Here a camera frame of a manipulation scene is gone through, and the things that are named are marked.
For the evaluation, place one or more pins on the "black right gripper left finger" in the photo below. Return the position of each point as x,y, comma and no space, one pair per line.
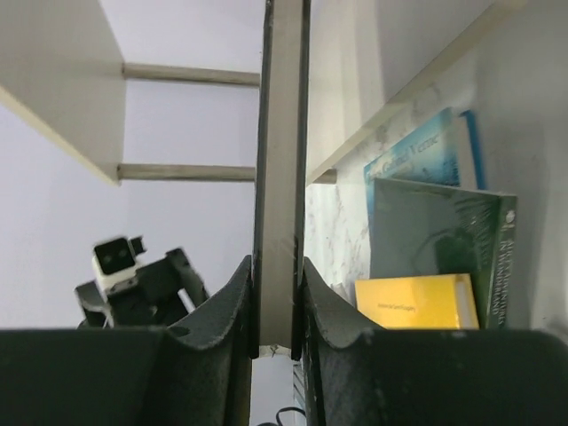
197,372

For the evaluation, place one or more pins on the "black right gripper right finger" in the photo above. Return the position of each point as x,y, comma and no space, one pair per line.
356,373

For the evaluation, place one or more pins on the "blue ocean Jules Verne book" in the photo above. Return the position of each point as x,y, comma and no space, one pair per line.
445,150

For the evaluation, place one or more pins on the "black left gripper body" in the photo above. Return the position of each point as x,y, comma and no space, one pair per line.
150,298

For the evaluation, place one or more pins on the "yellow paperback book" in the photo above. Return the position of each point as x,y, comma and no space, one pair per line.
420,302

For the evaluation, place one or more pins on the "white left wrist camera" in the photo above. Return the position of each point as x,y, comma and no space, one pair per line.
115,263

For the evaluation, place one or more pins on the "dark green hardcover book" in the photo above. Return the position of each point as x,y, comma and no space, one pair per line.
419,229

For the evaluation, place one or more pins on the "black Moon and Sixpence book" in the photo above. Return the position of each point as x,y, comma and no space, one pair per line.
278,249

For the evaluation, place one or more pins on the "white two-tier wooden shelf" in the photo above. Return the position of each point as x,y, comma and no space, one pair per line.
65,64

